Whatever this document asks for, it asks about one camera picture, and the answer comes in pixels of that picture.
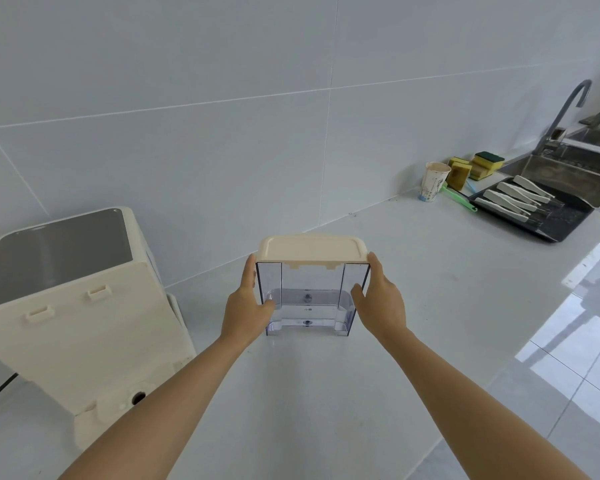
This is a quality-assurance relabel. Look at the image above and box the person's right hand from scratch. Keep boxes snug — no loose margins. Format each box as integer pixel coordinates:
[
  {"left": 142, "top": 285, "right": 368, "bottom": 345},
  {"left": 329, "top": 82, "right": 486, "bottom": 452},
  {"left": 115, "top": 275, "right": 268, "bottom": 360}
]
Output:
[{"left": 350, "top": 252, "right": 409, "bottom": 346}]

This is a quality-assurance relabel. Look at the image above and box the person's left hand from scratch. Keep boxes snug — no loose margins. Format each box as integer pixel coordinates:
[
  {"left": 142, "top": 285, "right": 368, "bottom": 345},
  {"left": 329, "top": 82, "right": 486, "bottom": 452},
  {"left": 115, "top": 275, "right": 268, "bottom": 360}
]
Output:
[{"left": 221, "top": 254, "right": 276, "bottom": 346}]

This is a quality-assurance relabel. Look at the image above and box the clear water tank cream lid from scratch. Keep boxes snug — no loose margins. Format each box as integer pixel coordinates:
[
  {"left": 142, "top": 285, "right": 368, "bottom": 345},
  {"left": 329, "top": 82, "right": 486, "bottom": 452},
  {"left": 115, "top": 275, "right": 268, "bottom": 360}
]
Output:
[{"left": 255, "top": 234, "right": 372, "bottom": 338}]

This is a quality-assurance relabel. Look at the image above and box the person's right forearm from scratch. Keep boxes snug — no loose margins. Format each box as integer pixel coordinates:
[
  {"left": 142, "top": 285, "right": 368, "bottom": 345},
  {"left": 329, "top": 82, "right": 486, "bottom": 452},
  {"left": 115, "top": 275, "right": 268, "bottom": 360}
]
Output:
[{"left": 380, "top": 329, "right": 592, "bottom": 480}]

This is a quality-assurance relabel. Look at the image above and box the person's left forearm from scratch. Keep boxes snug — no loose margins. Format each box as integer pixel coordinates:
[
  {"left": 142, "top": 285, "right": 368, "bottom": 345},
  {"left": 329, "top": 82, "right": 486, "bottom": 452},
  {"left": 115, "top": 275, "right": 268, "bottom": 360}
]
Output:
[{"left": 59, "top": 336, "right": 252, "bottom": 480}]

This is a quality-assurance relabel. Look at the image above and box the printed paper cup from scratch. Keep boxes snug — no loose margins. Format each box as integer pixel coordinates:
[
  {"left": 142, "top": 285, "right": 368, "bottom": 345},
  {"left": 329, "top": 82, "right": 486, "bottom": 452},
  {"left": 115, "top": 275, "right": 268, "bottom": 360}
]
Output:
[{"left": 419, "top": 162, "right": 452, "bottom": 203}]

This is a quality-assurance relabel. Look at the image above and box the worn yellow sponge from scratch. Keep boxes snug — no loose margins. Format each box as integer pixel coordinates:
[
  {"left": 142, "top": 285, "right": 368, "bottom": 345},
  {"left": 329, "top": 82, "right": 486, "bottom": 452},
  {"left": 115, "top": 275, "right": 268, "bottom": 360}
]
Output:
[{"left": 448, "top": 163, "right": 474, "bottom": 191}]

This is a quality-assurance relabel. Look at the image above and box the yellow sponge dark green top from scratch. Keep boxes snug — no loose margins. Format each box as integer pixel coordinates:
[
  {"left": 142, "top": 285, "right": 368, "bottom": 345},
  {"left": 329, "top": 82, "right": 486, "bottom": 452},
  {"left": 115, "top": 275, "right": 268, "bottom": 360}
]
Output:
[{"left": 469, "top": 151, "right": 506, "bottom": 182}]

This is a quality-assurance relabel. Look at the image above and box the cream water dispenser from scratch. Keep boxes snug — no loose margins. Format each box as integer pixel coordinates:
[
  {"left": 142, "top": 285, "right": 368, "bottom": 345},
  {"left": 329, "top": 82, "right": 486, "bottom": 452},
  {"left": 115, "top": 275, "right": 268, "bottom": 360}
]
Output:
[{"left": 0, "top": 207, "right": 198, "bottom": 451}]

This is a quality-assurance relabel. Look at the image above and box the black drying tray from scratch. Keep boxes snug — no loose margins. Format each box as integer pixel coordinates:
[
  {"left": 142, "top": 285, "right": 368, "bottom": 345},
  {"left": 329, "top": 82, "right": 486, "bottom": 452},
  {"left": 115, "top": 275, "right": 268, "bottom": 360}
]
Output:
[{"left": 467, "top": 176, "right": 597, "bottom": 244}]

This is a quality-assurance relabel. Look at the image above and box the stainless steel sink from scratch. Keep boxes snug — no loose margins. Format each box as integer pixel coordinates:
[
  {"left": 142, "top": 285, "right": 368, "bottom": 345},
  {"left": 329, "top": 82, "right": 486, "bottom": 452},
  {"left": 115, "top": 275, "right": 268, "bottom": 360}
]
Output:
[{"left": 499, "top": 126, "right": 600, "bottom": 209}]

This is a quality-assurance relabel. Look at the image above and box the grey curved faucet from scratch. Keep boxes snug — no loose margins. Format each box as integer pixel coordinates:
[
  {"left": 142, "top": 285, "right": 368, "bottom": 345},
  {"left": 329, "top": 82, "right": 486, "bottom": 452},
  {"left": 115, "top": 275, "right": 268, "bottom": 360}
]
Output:
[{"left": 531, "top": 79, "right": 594, "bottom": 156}]

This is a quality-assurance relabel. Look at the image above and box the green handled brush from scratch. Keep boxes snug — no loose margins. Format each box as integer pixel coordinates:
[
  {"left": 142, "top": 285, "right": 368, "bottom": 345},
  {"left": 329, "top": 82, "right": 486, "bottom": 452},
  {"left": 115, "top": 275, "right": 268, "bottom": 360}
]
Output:
[{"left": 441, "top": 183, "right": 479, "bottom": 212}]

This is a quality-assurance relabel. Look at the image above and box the white handled knife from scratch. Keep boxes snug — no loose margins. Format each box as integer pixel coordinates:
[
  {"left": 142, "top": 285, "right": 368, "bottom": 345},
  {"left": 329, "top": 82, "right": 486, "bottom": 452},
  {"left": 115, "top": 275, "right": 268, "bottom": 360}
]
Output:
[
  {"left": 496, "top": 182, "right": 551, "bottom": 205},
  {"left": 512, "top": 175, "right": 556, "bottom": 200},
  {"left": 474, "top": 197, "right": 530, "bottom": 224},
  {"left": 482, "top": 189, "right": 539, "bottom": 213}
]

